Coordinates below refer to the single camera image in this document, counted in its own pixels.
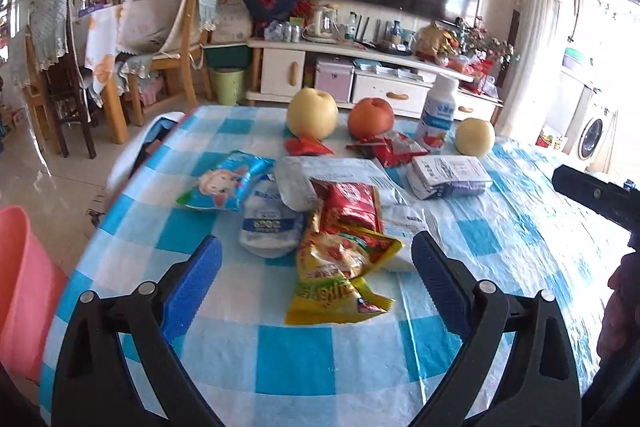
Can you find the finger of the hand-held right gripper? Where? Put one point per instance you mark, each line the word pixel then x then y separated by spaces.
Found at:
pixel 595 194

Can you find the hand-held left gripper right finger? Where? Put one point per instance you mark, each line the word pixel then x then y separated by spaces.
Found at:
pixel 440 287

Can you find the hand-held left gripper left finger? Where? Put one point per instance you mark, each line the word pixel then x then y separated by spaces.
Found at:
pixel 192 287

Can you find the white paper wrapper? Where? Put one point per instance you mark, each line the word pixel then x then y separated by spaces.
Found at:
pixel 412 219

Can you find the white and blue pouch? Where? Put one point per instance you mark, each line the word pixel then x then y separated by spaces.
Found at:
pixel 267 222

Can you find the blue cartoon snack packet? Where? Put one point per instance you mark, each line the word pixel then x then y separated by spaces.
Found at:
pixel 225 184

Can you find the white tissue packet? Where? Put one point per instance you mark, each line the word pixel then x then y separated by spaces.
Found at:
pixel 447 177

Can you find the yellow snack packet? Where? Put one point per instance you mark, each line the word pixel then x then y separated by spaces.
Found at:
pixel 327 277

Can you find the red snack packet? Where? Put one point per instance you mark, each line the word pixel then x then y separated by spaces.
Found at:
pixel 350 207

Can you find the white plastic packet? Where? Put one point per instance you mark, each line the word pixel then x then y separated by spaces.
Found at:
pixel 320 172

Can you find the pink plastic bucket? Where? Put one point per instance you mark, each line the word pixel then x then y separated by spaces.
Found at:
pixel 25 277

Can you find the small red snack wrapper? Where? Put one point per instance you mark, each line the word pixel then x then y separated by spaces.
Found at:
pixel 307 147

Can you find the person's right hand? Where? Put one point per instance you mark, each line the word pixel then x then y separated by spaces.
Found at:
pixel 622 307

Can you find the white washing machine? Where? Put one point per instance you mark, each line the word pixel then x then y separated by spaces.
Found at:
pixel 595 132

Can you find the blue checked tablecloth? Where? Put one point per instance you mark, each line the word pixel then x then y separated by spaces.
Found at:
pixel 280 357

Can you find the small yellow pear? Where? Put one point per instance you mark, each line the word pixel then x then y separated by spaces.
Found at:
pixel 475 137

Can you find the white yogurt drink bottle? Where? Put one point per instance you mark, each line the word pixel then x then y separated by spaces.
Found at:
pixel 436 122

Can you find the white lace curtain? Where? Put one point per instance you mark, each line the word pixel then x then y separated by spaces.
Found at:
pixel 537 37

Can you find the red orange apple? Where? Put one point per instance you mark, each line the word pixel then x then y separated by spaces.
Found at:
pixel 371 118

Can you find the green waste bin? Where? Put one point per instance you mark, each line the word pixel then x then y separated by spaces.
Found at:
pixel 229 87

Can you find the large yellow pear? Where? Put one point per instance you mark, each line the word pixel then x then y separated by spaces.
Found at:
pixel 312 114

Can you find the gold ornament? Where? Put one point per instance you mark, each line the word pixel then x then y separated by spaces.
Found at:
pixel 434 41

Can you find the light wooden chair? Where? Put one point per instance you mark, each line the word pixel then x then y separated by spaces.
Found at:
pixel 187 57

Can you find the dark wooden chair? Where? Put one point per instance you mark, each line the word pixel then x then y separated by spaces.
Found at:
pixel 70 92

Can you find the pink storage box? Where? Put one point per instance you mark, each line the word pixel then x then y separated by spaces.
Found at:
pixel 334 79

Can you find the white television cabinet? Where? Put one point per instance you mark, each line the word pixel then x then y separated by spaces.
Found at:
pixel 280 67

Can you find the white electric kettle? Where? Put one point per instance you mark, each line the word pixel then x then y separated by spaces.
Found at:
pixel 322 24

